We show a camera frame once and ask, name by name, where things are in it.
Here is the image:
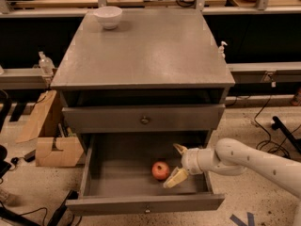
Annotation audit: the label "brown cardboard box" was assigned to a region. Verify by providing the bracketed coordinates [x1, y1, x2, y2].
[35, 137, 84, 168]

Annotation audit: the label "black stand leg right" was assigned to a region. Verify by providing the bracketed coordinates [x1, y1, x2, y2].
[272, 116, 301, 150]

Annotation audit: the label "white ceramic bowl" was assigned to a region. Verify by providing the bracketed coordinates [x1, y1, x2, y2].
[93, 6, 122, 29]

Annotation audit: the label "black cable with adapter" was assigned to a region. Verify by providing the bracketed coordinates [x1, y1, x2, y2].
[252, 94, 301, 158]

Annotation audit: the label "black power strip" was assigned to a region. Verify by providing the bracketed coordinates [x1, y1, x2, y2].
[47, 190, 78, 226]

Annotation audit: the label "open grey middle drawer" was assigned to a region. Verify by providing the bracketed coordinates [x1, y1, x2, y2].
[67, 132, 225, 216]

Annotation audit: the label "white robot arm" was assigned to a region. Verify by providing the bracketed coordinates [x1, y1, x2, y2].
[164, 138, 301, 200]

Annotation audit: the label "small white pump bottle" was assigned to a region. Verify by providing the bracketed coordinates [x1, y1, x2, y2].
[218, 41, 228, 58]

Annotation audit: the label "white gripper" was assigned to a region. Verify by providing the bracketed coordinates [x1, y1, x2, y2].
[163, 143, 218, 188]

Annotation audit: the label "grey wooden drawer cabinet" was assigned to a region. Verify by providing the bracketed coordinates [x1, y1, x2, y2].
[51, 8, 234, 146]

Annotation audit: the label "clear pump bottle left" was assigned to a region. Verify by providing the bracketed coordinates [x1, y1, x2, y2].
[39, 51, 55, 75]

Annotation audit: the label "red apple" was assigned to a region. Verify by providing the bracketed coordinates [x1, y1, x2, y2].
[151, 161, 170, 180]

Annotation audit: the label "closed grey top drawer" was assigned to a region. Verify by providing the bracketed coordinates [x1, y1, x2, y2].
[62, 105, 225, 134]

